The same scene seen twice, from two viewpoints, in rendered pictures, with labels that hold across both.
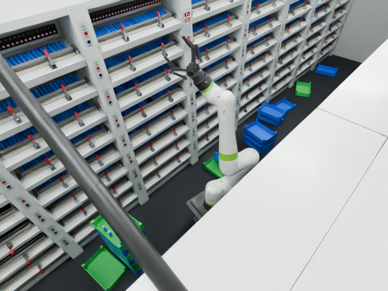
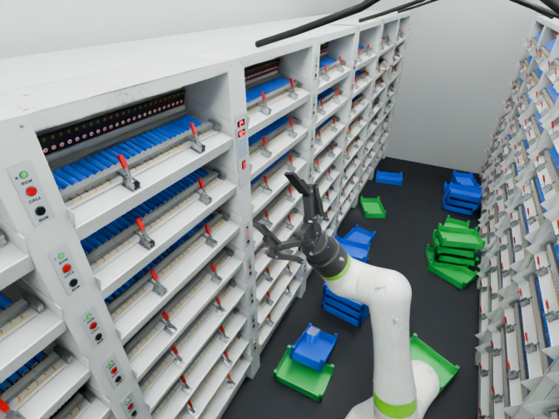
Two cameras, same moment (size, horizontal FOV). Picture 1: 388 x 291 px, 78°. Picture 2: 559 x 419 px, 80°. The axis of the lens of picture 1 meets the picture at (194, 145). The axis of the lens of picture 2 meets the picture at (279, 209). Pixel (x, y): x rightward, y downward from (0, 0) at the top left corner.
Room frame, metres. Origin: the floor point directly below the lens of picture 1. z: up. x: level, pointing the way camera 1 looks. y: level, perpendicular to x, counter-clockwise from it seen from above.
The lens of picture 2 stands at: (0.62, 0.27, 1.92)
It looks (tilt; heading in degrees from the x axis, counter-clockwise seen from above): 33 degrees down; 339
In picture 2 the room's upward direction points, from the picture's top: straight up
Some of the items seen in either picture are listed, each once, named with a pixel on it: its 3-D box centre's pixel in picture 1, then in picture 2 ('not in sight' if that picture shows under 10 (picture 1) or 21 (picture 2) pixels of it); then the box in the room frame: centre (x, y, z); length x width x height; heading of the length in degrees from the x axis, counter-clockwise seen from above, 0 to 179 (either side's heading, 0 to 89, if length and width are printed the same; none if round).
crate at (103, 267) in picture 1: (104, 268); not in sight; (0.68, 0.77, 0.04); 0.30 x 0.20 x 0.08; 51
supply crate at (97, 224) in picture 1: (117, 225); not in sight; (0.79, 0.56, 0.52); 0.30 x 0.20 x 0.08; 51
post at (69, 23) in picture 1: (115, 132); (106, 387); (1.35, 0.58, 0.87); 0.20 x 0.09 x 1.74; 42
